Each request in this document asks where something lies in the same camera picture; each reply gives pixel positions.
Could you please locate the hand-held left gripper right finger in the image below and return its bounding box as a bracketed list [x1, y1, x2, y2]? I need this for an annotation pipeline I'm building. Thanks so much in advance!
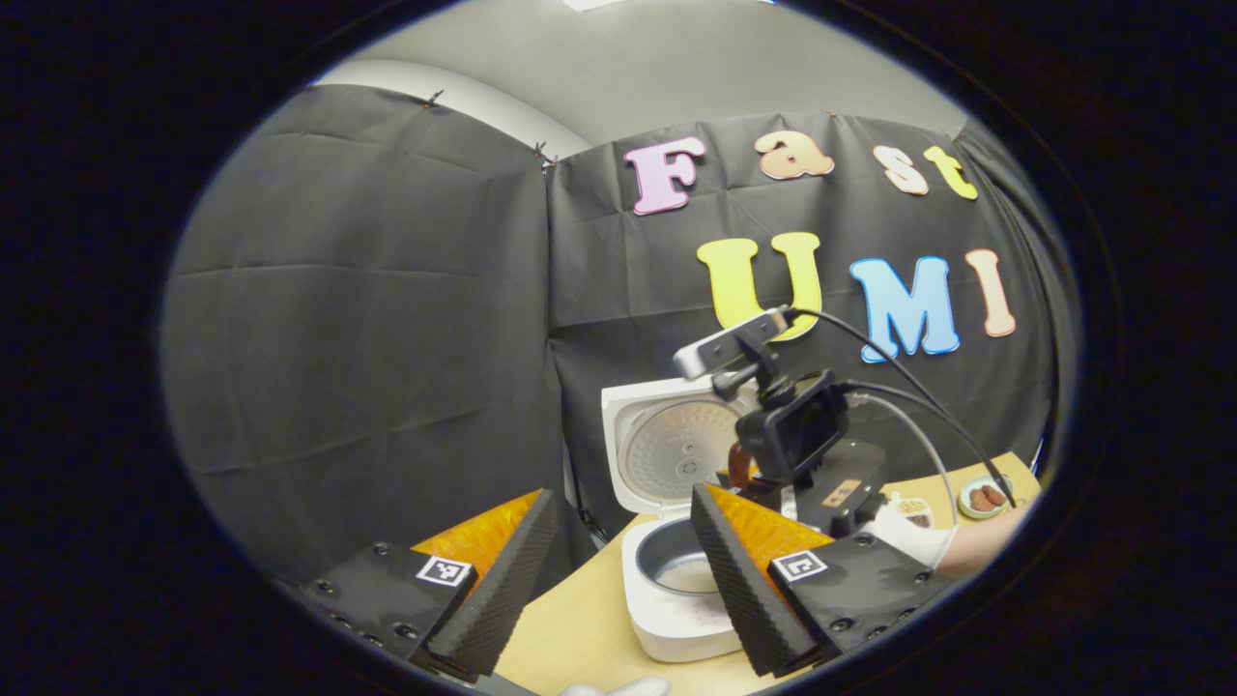
[688, 482, 944, 678]

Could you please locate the pale green plate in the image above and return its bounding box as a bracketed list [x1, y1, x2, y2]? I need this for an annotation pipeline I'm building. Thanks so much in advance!
[959, 474, 1016, 520]

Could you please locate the white rice cooker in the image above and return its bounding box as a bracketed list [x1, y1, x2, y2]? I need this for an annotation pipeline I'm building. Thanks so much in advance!
[601, 377, 764, 663]

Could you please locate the black backdrop cloth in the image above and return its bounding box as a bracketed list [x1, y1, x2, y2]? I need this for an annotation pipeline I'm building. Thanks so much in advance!
[159, 82, 1079, 586]

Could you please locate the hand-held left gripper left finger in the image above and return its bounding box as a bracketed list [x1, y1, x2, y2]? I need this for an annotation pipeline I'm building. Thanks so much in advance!
[295, 489, 561, 680]

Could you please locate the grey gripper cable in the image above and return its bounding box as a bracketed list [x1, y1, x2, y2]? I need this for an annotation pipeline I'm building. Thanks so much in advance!
[850, 391, 960, 529]

